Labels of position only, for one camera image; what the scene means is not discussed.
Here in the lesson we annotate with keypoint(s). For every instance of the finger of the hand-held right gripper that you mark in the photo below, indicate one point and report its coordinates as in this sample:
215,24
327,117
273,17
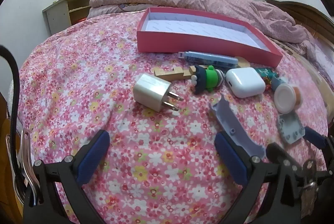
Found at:
314,136

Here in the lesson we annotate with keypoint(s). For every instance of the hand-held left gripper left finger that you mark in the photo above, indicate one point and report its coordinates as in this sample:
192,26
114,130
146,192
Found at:
95,156

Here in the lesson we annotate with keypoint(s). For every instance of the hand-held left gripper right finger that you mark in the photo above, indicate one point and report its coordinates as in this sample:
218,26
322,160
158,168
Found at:
231,158

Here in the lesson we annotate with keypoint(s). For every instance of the grey plate with holes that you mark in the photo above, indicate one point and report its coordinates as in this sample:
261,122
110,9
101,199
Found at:
291,127

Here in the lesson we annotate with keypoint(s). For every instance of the lavender plastic bracket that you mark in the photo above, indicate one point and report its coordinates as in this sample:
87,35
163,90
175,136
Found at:
234,122

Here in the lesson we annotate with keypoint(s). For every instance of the orange jar with white lid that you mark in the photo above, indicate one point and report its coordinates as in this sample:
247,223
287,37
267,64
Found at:
285,97

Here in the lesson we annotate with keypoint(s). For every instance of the white charger plug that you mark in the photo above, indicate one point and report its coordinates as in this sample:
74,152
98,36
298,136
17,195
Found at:
150,90

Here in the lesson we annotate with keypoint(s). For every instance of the pink cardboard box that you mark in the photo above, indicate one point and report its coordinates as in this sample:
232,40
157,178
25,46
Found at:
182,42

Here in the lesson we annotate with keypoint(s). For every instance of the metal spring clip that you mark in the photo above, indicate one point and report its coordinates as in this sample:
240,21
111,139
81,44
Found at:
27,161
309,182

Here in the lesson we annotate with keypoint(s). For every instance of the white earbuds case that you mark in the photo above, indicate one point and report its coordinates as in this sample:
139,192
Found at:
245,81

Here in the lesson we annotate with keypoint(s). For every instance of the wooden bedside cabinet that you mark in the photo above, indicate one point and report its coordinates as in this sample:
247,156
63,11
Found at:
4,135

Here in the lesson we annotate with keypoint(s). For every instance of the pink floral bedsheet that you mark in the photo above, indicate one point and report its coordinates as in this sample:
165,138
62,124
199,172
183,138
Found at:
104,62

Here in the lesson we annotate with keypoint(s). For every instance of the wooden key-shaped piece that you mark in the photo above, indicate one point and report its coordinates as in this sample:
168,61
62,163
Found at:
169,74

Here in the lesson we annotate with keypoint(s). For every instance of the dark wooden headboard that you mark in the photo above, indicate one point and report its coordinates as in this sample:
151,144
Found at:
308,11

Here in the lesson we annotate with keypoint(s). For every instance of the low wooden bookshelf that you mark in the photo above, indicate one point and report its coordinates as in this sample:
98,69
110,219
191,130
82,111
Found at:
58,15

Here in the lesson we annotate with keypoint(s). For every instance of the pink quilt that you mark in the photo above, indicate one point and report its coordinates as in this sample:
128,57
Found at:
208,2

